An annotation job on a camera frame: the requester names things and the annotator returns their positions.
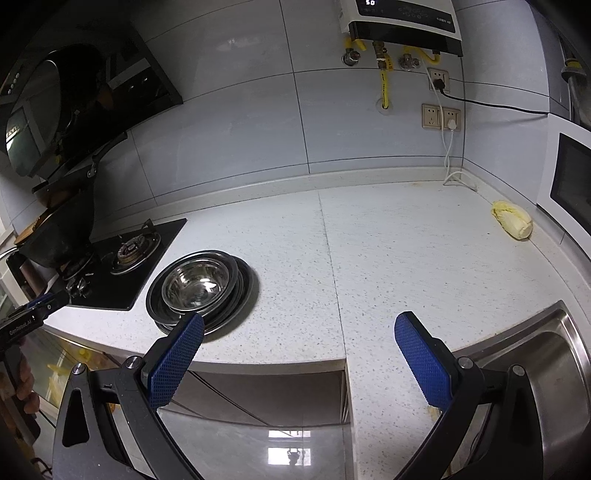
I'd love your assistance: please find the large steel bowl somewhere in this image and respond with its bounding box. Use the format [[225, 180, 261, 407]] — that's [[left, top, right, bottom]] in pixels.
[[161, 258, 230, 311]]

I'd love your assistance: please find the large steel plate with label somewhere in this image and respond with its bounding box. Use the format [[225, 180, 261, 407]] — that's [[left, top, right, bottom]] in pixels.
[[145, 250, 259, 336]]

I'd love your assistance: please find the steel kitchen sink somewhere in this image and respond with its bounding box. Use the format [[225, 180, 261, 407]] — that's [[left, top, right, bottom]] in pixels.
[[454, 301, 590, 479]]

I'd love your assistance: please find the person's left hand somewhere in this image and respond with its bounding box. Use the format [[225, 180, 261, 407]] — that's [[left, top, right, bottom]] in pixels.
[[1, 354, 40, 424]]

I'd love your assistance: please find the black cooking pot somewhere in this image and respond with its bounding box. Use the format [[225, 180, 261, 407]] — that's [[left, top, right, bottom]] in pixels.
[[16, 184, 94, 269]]

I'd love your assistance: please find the black gas stove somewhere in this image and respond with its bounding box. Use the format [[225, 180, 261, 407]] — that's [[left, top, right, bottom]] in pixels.
[[6, 217, 188, 311]]

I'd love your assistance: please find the yellow cabbage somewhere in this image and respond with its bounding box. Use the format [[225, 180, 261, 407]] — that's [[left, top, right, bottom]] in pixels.
[[491, 200, 533, 241]]

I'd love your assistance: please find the white microwave oven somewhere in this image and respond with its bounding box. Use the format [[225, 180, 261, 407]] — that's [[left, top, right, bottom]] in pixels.
[[536, 114, 591, 257]]

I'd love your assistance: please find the black range hood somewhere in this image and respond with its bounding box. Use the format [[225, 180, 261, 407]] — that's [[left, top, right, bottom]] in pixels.
[[1, 11, 183, 179]]

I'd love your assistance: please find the white water heater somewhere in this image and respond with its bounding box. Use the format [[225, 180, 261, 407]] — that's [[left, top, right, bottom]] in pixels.
[[337, 0, 463, 57]]

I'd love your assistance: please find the white power cable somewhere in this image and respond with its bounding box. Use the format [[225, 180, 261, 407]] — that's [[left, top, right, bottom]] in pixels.
[[427, 68, 479, 190]]

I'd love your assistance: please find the beige wall socket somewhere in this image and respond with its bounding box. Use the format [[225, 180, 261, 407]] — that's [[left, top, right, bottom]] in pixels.
[[428, 67, 451, 93], [421, 104, 462, 131]]

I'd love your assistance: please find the black power cable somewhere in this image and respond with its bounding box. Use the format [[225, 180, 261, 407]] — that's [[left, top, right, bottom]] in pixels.
[[433, 79, 551, 115]]

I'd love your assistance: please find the upper beige wall socket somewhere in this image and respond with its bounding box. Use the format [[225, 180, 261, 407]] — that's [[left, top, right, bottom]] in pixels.
[[428, 67, 451, 93]]

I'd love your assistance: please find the yellow gas hose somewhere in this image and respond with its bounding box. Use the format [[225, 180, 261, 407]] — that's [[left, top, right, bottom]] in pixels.
[[344, 38, 442, 112]]

